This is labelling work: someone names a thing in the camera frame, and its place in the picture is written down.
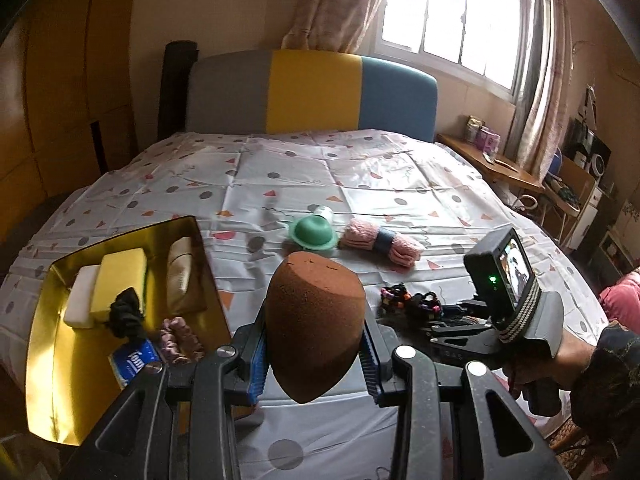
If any wooden chair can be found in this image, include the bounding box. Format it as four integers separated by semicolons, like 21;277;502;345
542;160;598;251

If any colourful bead hair tie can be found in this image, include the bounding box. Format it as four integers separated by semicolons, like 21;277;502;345
380;284;412;317
407;290;444;318

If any gold tray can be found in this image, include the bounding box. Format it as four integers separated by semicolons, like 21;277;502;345
25;216;233;446

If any person's right hand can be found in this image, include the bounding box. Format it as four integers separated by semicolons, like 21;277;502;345
502;327;601;401

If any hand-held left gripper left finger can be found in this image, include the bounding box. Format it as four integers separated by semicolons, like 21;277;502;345
60;322;273;480

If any pink knitted cloth roll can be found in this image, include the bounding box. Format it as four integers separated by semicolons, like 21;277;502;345
339;217;425;268

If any wooden wardrobe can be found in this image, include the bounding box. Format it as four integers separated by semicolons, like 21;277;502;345
0;0;141;241

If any white sponge block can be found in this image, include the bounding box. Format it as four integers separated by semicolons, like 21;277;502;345
63;265;103;330

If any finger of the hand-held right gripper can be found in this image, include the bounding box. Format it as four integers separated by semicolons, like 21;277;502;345
417;321;496;343
430;300;496;321

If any purple box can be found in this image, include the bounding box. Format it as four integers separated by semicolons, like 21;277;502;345
477;127;502;152

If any yellow sponge block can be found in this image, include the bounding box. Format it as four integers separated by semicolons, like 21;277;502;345
90;247;148;322

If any grey yellow blue headboard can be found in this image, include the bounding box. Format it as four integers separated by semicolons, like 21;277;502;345
185;49;439;143

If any pink scrunchie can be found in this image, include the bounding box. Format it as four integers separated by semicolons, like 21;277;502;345
160;316;203;365

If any person's right forearm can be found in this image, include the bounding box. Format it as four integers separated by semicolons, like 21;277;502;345
570;320;640;461

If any beige patterned curtain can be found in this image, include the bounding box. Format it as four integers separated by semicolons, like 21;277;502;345
505;0;576;176
280;0;393;53

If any black upright panel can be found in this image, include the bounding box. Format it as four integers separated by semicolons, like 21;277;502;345
157;41;199;141

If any green silicone bowl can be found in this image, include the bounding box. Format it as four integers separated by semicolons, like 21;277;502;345
288;214;337;252

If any wooden desk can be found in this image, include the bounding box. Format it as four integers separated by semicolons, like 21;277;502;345
436;132;546;193

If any brown makeup sponge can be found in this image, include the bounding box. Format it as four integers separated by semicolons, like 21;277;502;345
265;253;367;404

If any black stereo device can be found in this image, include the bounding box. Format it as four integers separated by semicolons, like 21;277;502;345
570;117;612;186

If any black scrunchie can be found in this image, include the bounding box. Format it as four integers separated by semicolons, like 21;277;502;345
107;287;147;343

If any blue tissue pack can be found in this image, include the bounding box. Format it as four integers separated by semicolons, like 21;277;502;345
108;338;163;388

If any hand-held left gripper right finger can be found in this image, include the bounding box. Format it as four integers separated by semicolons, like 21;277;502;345
357;317;571;480

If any bed with patterned sheet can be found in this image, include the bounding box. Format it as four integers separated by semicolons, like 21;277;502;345
0;129;608;480

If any barred window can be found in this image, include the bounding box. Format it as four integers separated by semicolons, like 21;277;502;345
382;0;531;93

